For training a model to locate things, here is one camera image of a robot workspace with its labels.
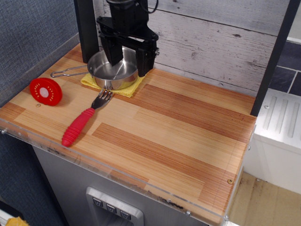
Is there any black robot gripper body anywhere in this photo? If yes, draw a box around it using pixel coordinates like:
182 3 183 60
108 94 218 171
96 0 158 51

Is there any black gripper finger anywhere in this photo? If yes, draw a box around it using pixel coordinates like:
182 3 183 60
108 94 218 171
136 48 159 77
100 34 123 66

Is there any stainless steel pot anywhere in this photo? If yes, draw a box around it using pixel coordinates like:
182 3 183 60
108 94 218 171
50 47 138 90

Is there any yellow cloth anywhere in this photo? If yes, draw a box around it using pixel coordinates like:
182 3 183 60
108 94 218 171
80 73 146 98

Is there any red toy tomato slice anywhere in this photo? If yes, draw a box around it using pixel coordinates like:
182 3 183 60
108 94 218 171
30 78 63 106

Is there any clear acrylic front guard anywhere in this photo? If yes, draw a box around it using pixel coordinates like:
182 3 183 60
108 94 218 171
0 119 229 226

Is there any grey toy fridge cabinet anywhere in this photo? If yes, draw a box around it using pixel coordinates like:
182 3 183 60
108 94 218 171
34 147 204 226

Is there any silver dispenser button panel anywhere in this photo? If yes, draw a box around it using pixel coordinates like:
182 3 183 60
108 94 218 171
86 186 144 226

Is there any white toy sink unit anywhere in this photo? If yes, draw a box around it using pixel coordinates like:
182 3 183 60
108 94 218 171
243 89 301 194

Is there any yellow object bottom left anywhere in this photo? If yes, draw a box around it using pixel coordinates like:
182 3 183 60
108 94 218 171
6 217 29 226

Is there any black cable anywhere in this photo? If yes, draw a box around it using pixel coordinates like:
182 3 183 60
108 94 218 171
134 0 159 14

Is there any red handled metal fork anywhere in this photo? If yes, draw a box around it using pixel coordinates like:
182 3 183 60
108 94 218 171
62 89 114 147

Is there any right black vertical post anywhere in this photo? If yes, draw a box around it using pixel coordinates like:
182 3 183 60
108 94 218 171
250 0 301 116

